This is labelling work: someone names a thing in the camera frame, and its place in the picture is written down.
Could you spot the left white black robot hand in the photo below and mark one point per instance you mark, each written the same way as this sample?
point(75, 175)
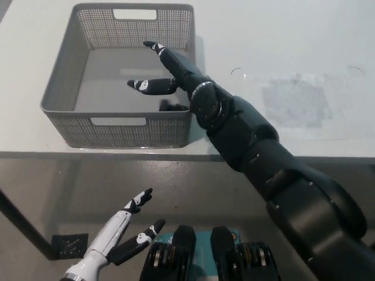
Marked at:
point(114, 234)

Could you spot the black webcam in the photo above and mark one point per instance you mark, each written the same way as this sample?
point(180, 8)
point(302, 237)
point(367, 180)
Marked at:
point(175, 107)

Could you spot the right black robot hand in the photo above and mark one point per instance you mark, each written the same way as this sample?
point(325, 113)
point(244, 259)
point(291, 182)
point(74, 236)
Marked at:
point(178, 68)

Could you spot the black table foot plate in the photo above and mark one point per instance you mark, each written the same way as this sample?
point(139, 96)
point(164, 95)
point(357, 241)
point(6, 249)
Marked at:
point(70, 246)

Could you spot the grey perforated plastic basket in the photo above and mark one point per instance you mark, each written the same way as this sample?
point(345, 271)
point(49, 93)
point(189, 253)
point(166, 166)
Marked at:
point(117, 85)

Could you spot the black teal robot torso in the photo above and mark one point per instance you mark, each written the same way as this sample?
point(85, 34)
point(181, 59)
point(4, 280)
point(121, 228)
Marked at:
point(187, 257)

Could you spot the black metal table leg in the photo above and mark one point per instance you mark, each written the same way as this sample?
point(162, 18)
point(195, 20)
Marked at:
point(26, 225)

